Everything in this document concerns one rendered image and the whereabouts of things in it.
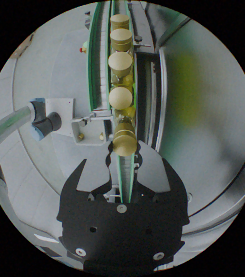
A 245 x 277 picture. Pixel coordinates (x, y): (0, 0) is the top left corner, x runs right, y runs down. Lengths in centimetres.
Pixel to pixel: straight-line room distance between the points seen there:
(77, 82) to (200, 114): 62
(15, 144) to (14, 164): 67
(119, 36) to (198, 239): 35
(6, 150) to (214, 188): 380
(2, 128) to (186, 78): 57
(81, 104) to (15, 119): 43
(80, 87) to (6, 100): 346
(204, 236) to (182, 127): 23
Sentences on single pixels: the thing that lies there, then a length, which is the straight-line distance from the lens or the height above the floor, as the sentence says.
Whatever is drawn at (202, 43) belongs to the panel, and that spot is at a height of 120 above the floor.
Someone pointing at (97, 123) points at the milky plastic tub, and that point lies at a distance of 58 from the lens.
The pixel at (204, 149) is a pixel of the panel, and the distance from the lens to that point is 16.
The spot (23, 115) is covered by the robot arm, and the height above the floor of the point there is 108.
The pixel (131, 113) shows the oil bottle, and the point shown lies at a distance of 21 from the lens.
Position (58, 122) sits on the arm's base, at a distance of 68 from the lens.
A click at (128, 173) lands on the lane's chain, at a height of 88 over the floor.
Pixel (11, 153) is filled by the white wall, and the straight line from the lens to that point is 375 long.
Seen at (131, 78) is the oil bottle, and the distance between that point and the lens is 21.
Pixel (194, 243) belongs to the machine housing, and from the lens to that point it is 23.
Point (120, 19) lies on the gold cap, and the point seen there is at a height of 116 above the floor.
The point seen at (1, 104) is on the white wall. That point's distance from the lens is 378.
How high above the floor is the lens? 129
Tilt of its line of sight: 61 degrees down
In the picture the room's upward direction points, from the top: 176 degrees counter-clockwise
